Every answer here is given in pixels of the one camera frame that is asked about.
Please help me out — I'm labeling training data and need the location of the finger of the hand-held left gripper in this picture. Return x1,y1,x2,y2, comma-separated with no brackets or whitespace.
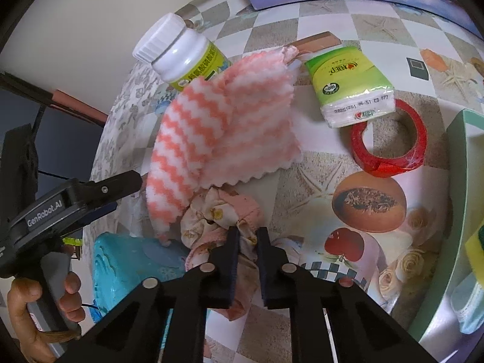
81,201,118,223
77,170,142,207

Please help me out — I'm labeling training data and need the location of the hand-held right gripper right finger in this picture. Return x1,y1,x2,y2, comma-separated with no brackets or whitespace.
256,227,435,363

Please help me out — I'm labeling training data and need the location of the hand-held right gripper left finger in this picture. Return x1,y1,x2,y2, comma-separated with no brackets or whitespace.
58,227,241,363

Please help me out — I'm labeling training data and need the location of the pink floral scrunchie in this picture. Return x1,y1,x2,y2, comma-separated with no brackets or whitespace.
179,187,267,320

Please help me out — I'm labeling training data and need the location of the white tray with green rim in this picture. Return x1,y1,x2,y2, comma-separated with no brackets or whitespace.
410,108,484,343

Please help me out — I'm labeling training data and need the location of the green yellow scouring sponge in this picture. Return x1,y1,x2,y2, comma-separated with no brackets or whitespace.
464,222,484,273

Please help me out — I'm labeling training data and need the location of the person's left hand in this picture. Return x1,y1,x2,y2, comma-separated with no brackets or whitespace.
7,271,83,363

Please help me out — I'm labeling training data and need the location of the teal wet wipes pack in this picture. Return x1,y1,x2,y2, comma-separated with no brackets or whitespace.
92,232,190,316

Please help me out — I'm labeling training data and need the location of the white cloth with grey leaves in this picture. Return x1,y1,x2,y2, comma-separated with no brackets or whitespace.
89,60,171,243

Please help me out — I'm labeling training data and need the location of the dark furniture with red edge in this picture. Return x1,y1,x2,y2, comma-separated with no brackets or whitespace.
0,70,110,197

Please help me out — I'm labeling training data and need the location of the checkered printed tablecloth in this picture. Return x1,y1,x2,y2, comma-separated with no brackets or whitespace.
91,0,484,363

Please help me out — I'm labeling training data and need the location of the pink white zigzag cloth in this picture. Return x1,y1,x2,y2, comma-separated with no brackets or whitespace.
146,45,303,243

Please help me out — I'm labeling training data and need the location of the white pill bottle green label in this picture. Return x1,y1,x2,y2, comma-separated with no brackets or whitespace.
132,12,232,92

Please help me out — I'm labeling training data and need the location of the green tissue pack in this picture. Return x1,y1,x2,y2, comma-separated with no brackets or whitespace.
304,45,396,128

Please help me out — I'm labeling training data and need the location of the red tape roll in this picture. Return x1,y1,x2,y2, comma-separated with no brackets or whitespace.
350,98,428,178

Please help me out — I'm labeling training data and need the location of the blue face mask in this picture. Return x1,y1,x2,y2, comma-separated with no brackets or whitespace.
452,272,484,335

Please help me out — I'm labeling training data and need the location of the black cable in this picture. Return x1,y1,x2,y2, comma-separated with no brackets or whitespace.
32,104,74,180

